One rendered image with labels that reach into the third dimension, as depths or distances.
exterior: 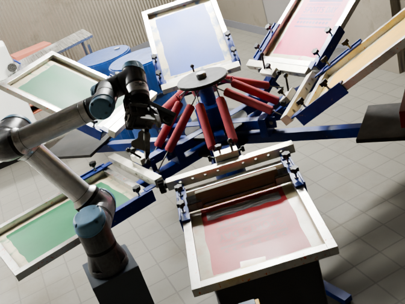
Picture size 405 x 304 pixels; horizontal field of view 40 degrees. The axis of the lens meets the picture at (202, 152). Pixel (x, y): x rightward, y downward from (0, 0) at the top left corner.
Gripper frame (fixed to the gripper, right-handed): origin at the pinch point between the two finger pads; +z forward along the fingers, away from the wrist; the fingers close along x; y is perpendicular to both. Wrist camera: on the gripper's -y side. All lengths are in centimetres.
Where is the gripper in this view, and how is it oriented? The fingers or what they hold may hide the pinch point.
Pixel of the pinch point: (155, 144)
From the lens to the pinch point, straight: 170.1
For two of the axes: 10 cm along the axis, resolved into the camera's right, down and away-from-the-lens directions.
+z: 2.1, 7.7, -6.0
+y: -9.2, -0.5, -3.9
